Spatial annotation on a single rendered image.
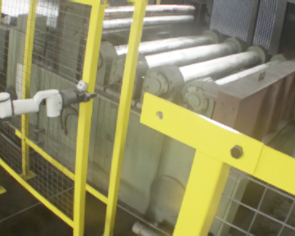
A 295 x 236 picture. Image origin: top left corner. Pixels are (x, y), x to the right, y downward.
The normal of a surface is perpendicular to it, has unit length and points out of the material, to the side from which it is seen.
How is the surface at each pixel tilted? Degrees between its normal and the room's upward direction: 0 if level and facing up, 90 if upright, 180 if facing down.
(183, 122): 90
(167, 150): 90
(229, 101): 90
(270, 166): 90
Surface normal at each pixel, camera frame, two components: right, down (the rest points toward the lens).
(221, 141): -0.61, 0.24
